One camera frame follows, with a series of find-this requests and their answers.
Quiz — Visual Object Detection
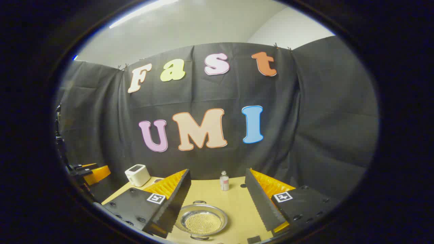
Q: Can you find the black backdrop cloth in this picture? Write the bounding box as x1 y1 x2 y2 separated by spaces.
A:
56 36 379 204

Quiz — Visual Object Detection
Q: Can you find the pile of yellow soybeans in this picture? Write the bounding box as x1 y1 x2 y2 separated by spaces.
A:
181 211 223 235

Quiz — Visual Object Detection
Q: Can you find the white toaster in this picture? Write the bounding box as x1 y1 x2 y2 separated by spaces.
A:
124 164 151 187

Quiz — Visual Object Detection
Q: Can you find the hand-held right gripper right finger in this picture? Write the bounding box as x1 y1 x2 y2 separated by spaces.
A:
244 168 341 234

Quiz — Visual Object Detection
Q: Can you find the stainless steel pot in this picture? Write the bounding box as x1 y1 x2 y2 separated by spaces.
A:
175 200 228 241

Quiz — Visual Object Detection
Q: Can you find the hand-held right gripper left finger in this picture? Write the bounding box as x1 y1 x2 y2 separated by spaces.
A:
102 168 192 239

